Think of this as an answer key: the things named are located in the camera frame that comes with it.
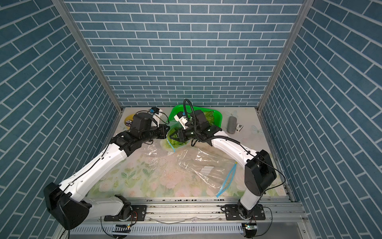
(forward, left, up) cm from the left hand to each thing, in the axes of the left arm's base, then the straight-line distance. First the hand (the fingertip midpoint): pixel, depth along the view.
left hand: (174, 128), depth 75 cm
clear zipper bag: (-6, +8, -27) cm, 29 cm away
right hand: (-3, +1, -4) cm, 5 cm away
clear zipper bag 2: (-12, -21, -26) cm, 35 cm away
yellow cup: (+17, +33, -14) cm, 40 cm away
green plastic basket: (+5, +2, -3) cm, 6 cm away
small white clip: (+21, -43, -25) cm, 54 cm away
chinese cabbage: (-7, +1, -4) cm, 8 cm away
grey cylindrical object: (+22, -38, -24) cm, 50 cm away
